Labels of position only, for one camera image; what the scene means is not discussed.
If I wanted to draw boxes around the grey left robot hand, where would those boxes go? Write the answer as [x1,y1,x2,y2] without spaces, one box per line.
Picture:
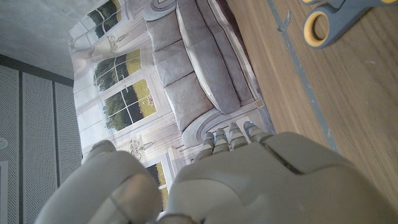
[34,120,398,224]

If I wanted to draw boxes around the grey yellow-handled scissors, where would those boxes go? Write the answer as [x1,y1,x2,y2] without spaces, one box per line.
[300,0,398,50]

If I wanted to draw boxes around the printed living room backdrop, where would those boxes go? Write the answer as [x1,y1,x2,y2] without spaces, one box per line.
[67,0,276,212]

